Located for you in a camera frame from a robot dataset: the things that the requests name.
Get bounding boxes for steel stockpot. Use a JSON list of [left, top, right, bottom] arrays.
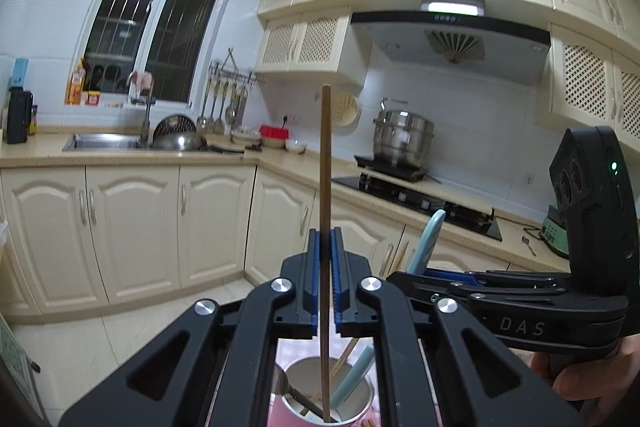
[[372, 97, 435, 168]]

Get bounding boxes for dark wooden chopstick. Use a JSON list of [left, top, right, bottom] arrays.
[[275, 369, 327, 419]]

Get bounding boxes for steel sink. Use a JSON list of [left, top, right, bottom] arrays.
[[62, 133, 151, 153]]

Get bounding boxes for pink utensil cup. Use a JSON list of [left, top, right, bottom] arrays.
[[272, 356, 377, 427]]

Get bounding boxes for red container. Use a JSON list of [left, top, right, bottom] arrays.
[[258, 124, 291, 150]]

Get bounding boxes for green appliance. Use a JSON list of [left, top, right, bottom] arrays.
[[541, 205, 571, 259]]

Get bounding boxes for light blue spoon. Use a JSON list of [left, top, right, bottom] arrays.
[[330, 210, 447, 410]]

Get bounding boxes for steel faucet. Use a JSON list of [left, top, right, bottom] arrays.
[[126, 72, 157, 148]]

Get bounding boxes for stack of plates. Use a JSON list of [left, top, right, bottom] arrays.
[[230, 129, 262, 147]]

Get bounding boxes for person's right hand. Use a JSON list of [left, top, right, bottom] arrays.
[[530, 342, 640, 427]]

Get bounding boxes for cream base cabinets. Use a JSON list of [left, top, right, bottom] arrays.
[[0, 157, 571, 315]]

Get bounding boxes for cooking oil bottle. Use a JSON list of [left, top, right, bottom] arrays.
[[64, 59, 87, 106]]

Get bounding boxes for black induction cooker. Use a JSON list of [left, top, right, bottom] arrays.
[[353, 154, 431, 183]]

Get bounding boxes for green patterned panel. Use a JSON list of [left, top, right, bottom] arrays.
[[0, 313, 32, 410]]

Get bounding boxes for small lattice door cabinet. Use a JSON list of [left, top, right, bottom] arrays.
[[254, 9, 373, 86]]

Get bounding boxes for hanging utensil rail with ladles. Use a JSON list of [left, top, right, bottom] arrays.
[[196, 48, 266, 134]]

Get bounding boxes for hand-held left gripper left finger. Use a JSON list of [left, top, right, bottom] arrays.
[[59, 229, 321, 427]]

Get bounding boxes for black gas stove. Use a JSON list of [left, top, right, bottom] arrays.
[[332, 174, 504, 242]]

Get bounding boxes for kitchen window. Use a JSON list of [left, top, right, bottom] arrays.
[[81, 0, 242, 106]]

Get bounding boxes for round bamboo mat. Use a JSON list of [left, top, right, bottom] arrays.
[[332, 91, 362, 128]]

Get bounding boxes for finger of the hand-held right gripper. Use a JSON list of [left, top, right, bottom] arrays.
[[425, 268, 571, 291], [387, 272, 571, 313]]

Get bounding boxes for range hood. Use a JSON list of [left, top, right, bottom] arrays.
[[349, 0, 552, 86]]

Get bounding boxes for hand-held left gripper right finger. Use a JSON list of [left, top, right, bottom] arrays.
[[330, 228, 585, 427]]

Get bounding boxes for steel wok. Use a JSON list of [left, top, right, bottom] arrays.
[[151, 114, 209, 152]]

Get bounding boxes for light blue box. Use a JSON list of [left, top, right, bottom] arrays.
[[10, 58, 30, 89]]

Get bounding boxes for large lattice door cabinet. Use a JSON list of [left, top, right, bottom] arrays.
[[534, 23, 640, 154]]

